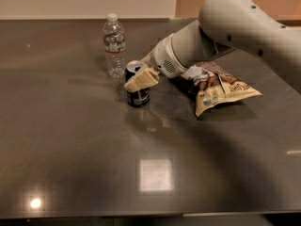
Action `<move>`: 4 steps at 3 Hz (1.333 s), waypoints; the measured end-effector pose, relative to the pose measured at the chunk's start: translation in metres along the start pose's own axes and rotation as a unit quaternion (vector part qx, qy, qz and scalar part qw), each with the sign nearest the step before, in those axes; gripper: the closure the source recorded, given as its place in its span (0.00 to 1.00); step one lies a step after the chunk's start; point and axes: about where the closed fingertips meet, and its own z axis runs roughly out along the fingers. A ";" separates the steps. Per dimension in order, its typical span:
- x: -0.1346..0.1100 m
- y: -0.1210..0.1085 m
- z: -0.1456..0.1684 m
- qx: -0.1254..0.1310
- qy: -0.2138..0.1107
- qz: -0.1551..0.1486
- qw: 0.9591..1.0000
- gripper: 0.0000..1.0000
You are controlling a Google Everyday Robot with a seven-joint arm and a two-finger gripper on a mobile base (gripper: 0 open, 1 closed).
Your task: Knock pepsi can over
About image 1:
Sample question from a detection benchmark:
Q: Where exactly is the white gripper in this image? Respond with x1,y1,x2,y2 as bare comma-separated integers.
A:
124,34,187,92

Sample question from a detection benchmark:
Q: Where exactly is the blue pepsi can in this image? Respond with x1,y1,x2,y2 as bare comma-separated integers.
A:
125,60,150,107

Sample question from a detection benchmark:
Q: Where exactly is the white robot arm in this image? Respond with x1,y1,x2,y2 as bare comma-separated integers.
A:
124,0,301,92

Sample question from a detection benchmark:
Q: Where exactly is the clear plastic water bottle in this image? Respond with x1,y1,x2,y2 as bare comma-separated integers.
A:
103,13,126,78

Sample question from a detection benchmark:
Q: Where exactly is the brown and cream chip bag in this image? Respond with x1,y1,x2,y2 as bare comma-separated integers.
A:
170,62,261,117

